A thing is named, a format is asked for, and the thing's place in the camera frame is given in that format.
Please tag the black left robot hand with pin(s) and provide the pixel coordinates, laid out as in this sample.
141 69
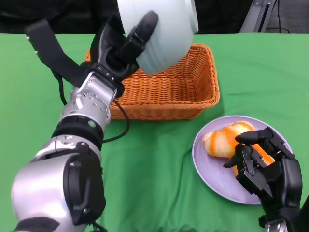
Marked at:
106 48

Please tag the orange striped bread roll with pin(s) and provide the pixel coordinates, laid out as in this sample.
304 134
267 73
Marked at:
222 142
265 158

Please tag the orange wicker basket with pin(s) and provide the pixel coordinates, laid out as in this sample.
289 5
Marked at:
169 96

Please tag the grey metal frame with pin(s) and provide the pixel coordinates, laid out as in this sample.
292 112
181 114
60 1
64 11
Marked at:
252 19

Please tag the black cloth backdrop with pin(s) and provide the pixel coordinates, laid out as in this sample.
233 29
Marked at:
72 9

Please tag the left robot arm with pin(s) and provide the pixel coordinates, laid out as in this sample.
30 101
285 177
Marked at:
84 104

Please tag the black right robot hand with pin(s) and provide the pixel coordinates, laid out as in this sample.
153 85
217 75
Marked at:
285 183

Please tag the green tablecloth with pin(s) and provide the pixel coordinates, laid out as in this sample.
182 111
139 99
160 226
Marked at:
169 169

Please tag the pale green bowl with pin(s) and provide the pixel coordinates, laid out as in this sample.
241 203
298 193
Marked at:
169 36

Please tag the lavender plate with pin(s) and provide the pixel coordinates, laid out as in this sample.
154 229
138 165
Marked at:
212 174

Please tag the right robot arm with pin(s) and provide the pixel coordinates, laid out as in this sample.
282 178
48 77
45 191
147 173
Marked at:
277 226

